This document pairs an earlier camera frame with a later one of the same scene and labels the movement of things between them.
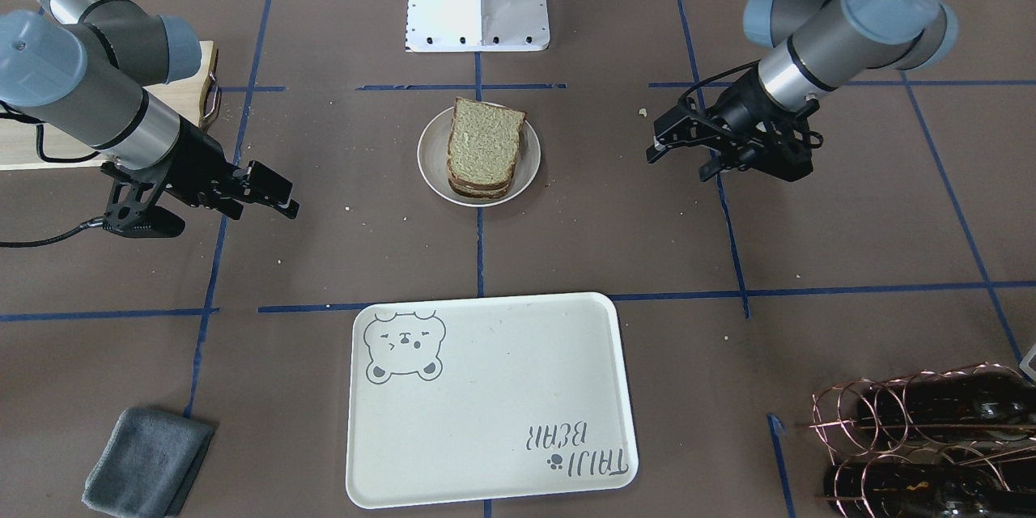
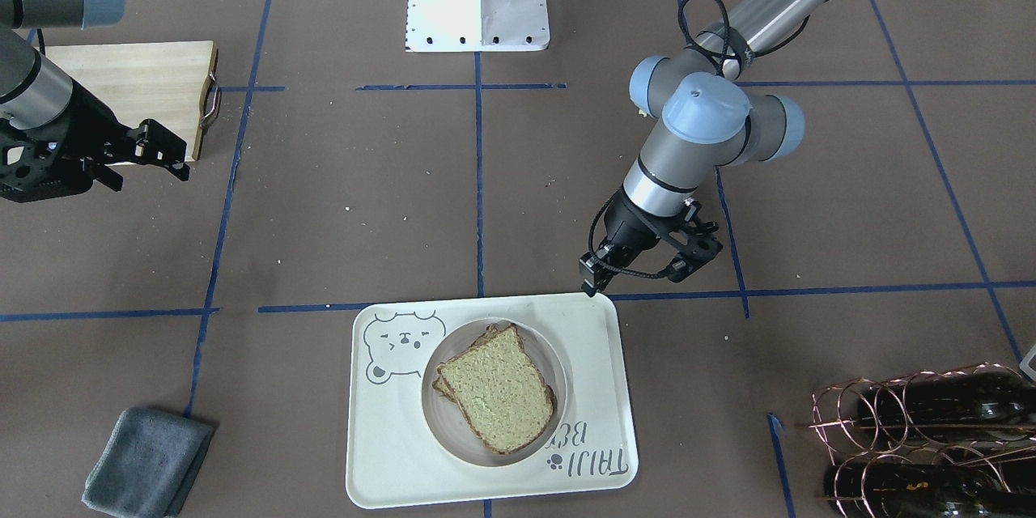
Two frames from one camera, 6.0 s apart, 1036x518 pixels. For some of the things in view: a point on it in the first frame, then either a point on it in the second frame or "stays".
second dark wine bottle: x=874 y=490 stays
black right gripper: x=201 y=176 → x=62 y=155
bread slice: x=478 y=193 → x=490 y=331
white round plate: x=432 y=154 → x=447 y=420
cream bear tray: x=467 y=398 stays
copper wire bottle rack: x=953 y=443 stays
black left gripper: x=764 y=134 → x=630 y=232
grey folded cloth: x=147 y=465 stays
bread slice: x=484 y=144 → x=499 y=390
